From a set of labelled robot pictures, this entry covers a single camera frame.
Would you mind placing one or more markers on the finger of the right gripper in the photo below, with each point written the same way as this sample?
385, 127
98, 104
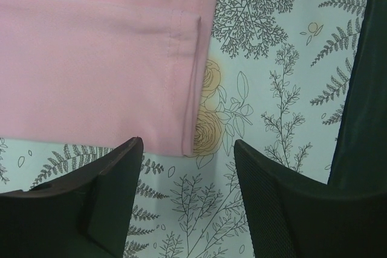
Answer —
360, 154

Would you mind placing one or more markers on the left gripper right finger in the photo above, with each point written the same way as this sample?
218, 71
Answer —
291, 215

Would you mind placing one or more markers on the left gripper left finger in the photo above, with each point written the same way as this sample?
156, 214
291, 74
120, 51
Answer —
84, 213

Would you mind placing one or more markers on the pink t-shirt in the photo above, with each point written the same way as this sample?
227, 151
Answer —
98, 72

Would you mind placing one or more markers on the floral patterned table mat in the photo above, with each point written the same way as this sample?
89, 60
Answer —
276, 76

